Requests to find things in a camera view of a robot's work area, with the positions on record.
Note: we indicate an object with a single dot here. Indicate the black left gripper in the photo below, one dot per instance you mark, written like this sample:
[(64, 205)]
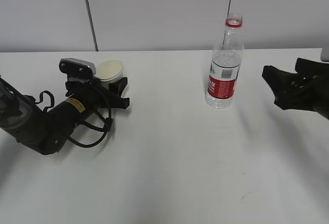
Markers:
[(86, 95)]

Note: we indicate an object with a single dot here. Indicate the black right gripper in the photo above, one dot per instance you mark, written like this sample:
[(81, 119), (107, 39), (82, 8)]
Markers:
[(307, 89)]

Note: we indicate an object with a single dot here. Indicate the white paper cup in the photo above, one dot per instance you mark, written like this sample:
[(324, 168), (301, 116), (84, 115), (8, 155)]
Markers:
[(109, 72)]

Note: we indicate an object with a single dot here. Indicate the clear plastic water bottle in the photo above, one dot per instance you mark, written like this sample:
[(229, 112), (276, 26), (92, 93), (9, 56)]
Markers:
[(225, 64)]

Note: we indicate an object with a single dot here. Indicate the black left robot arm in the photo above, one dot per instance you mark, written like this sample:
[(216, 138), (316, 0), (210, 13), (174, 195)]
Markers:
[(45, 127)]

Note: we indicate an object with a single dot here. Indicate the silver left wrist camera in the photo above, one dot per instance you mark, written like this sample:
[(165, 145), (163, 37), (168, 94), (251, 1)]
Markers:
[(76, 68)]

